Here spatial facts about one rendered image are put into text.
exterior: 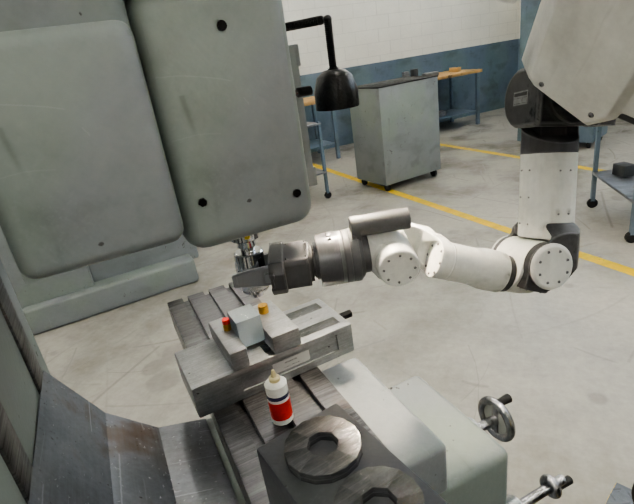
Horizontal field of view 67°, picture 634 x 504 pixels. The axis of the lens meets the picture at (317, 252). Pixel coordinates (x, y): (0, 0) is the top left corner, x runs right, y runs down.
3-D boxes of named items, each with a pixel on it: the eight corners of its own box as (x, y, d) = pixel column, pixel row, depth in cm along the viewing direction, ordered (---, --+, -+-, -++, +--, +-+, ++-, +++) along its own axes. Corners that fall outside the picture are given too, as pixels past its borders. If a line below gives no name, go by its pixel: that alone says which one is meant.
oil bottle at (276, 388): (288, 407, 90) (279, 359, 86) (297, 420, 87) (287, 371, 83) (268, 416, 89) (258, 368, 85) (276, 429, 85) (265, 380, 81)
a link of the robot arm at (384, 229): (341, 264, 85) (404, 254, 85) (350, 300, 76) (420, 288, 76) (334, 207, 79) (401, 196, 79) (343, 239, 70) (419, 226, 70)
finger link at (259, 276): (230, 271, 76) (269, 265, 76) (235, 289, 77) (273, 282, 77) (230, 275, 74) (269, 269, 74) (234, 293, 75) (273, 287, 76)
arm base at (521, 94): (588, 145, 85) (579, 85, 87) (643, 114, 73) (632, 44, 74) (507, 147, 84) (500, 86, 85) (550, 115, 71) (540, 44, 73)
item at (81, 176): (160, 201, 81) (114, 34, 71) (190, 241, 60) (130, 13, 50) (37, 231, 74) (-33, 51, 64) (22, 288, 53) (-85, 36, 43)
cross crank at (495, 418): (491, 416, 129) (492, 380, 125) (526, 444, 119) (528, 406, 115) (445, 440, 124) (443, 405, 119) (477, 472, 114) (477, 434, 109)
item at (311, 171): (307, 180, 80) (287, 45, 72) (318, 184, 77) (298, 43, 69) (286, 186, 79) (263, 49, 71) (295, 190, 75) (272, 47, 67)
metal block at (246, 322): (255, 327, 103) (249, 303, 101) (265, 339, 98) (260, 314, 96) (232, 336, 101) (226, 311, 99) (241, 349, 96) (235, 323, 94)
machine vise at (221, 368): (322, 322, 117) (316, 282, 113) (355, 350, 104) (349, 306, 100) (181, 379, 103) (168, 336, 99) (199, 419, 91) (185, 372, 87)
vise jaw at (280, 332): (273, 314, 110) (270, 299, 108) (302, 343, 97) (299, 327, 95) (249, 323, 107) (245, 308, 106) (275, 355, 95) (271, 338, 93)
